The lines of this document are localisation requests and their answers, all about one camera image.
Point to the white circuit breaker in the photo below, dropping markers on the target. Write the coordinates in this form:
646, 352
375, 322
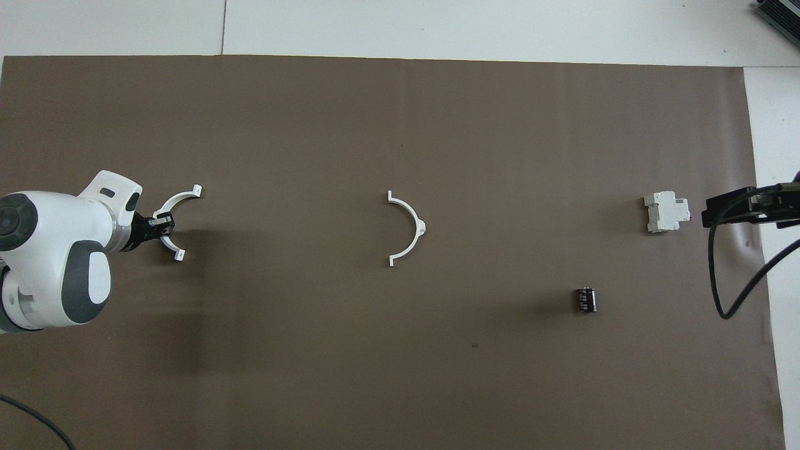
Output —
665, 212

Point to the black cylindrical capacitor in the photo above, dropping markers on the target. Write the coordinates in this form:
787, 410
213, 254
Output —
585, 300

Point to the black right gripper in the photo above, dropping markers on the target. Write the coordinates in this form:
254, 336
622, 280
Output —
142, 230

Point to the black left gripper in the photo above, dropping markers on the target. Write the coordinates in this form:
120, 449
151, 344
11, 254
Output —
765, 206

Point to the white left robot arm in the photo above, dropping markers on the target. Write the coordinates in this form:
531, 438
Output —
56, 250

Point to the brown paper table mat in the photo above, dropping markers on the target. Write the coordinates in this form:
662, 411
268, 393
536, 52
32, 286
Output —
400, 362

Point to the grey ribbed device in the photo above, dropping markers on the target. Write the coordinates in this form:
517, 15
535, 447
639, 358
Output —
781, 15

